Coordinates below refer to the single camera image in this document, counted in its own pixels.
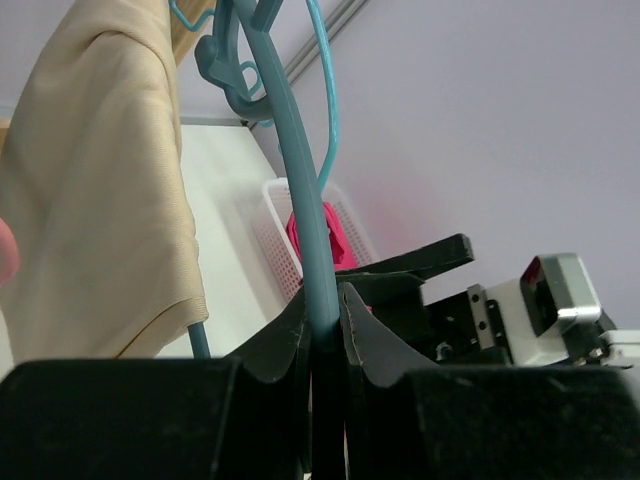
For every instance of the pink trousers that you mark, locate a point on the pink trousers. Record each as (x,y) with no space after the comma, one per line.
(343,255)

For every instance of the white plastic basket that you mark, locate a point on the white plastic basket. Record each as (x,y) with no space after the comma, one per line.
(273,224)

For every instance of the grey-blue hanger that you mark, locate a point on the grey-blue hanger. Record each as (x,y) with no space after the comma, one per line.
(217,60)

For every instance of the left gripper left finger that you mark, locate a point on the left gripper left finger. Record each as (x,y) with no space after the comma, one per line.
(242,416)

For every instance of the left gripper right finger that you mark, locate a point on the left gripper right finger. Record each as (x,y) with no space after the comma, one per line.
(409,418)

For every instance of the beige trousers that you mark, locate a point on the beige trousers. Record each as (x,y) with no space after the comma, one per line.
(109,261)

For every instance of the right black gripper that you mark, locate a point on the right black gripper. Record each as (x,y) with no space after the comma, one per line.
(464,328)

